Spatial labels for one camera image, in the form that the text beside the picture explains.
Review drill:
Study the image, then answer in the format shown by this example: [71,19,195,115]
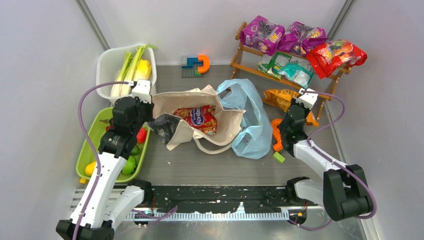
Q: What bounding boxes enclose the yellow toy block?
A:
[79,178,89,185]

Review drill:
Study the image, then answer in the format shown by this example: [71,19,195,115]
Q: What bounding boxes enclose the green celery bunch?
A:
[123,43,157,94]

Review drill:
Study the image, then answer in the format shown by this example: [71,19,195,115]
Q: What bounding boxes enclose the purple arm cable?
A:
[306,92,379,220]
[71,81,133,240]

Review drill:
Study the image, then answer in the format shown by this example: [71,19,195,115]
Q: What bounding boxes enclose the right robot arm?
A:
[271,100,377,221]

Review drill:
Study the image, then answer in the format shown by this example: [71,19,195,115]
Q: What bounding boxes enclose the red lychee bunch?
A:
[99,118,114,132]

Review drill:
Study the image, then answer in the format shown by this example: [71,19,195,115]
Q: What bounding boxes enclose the green custard apple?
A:
[121,155,137,175]

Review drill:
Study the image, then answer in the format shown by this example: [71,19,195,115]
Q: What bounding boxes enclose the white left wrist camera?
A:
[131,79,152,104]

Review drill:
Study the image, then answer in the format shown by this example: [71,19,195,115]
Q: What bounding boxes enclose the red fruit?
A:
[136,127,148,144]

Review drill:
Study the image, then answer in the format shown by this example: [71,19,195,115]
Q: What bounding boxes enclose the yellow napa cabbage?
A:
[132,59,152,81]

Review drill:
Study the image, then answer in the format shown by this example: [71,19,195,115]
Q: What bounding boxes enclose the orange potato chip bag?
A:
[262,88,320,127]

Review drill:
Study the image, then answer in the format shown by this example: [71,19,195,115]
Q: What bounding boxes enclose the green orange mango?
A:
[130,144,141,156]

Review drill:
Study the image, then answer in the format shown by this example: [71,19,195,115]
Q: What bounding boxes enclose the purple snack bag right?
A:
[277,21,328,57]

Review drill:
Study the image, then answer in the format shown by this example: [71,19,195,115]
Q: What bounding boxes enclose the blue plastic grocery bag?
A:
[216,78,273,160]

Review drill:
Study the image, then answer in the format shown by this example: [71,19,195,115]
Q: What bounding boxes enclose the white plastic basket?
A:
[96,43,157,95]

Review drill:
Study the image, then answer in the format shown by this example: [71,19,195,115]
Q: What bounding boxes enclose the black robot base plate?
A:
[138,185,306,214]

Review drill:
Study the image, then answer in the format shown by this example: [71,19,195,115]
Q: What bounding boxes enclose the green white snack bag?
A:
[257,52,292,80]

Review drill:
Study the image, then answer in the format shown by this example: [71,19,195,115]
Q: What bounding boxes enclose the green plastic tray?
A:
[76,107,151,184]

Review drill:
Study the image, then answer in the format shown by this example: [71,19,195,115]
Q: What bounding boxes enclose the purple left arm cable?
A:
[71,81,133,240]

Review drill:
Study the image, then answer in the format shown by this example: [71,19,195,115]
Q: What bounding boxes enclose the purple snack bag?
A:
[240,15,286,56]
[277,21,328,57]

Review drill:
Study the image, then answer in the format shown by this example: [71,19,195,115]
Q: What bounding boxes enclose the blue orange toy blocks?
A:
[180,54,210,78]

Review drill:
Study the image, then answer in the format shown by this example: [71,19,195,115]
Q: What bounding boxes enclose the wooden rack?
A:
[227,21,353,124]

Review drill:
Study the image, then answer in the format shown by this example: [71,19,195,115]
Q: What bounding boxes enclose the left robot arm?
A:
[56,95,154,240]

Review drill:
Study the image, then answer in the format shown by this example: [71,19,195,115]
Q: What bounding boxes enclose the orange toy piece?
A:
[270,118,284,152]

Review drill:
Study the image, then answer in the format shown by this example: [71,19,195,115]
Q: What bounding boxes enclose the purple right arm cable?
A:
[306,92,379,220]

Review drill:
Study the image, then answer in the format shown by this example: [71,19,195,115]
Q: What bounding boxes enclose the green toy block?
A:
[272,151,286,164]

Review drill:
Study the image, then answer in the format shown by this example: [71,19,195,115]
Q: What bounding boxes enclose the purple snack bag left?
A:
[240,15,286,56]

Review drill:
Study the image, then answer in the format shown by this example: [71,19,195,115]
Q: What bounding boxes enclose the teal snack bag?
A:
[278,60,315,89]

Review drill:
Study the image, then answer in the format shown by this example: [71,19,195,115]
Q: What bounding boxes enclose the red fruit candy bag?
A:
[305,39,368,79]

